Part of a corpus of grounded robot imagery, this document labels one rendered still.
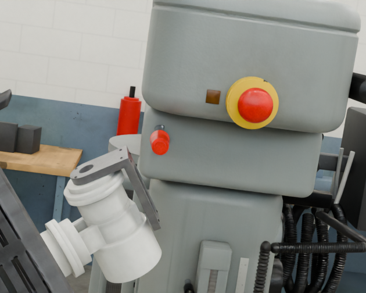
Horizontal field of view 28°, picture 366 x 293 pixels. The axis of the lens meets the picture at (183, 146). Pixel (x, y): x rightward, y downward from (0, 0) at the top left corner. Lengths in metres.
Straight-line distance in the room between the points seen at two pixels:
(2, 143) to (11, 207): 4.36
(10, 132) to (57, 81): 0.65
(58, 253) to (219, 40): 0.31
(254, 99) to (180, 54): 0.11
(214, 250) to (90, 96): 4.37
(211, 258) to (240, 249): 0.06
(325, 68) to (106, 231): 0.33
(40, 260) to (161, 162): 0.44
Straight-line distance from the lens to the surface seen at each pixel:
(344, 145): 1.51
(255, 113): 0.82
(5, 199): 0.55
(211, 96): 0.86
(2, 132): 4.90
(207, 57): 0.85
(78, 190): 0.73
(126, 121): 5.17
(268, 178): 0.98
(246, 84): 0.84
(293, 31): 0.87
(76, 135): 5.35
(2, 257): 0.55
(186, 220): 1.02
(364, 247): 1.01
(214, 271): 1.00
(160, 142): 0.82
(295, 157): 0.98
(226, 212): 1.02
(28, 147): 4.91
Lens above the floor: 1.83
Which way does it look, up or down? 9 degrees down
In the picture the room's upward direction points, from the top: 8 degrees clockwise
